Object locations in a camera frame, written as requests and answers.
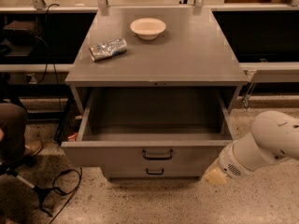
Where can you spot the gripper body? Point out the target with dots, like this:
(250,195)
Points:
(229,166)

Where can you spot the grey top drawer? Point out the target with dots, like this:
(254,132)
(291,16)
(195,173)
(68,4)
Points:
(119,123)

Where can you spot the grey drawer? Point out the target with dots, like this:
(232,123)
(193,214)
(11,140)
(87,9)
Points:
(170,171)
(119,123)

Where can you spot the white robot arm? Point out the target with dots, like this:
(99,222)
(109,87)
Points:
(273,138)

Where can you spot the grey lower drawer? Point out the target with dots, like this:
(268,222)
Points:
(170,171)

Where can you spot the grey metal cabinet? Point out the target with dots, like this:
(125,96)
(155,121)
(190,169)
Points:
(192,51)

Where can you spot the white paper bowl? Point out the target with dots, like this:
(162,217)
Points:
(147,28)

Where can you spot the crumpled silver chip bag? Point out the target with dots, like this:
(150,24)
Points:
(108,49)

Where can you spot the brown shoe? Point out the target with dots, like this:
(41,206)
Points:
(33,148)

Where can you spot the black tripod stand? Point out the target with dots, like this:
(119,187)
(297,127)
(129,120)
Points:
(42,194)

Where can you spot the person leg brown trousers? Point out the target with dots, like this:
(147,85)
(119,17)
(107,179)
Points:
(13,119)

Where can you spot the dark box on shelf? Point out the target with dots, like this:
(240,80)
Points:
(20,33)

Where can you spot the black lower drawer handle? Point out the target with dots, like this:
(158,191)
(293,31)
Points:
(154,172)

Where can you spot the black drawer handle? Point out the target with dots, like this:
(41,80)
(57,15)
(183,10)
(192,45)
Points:
(156,156)
(154,172)

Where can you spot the black top drawer handle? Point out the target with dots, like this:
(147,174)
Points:
(156,156)

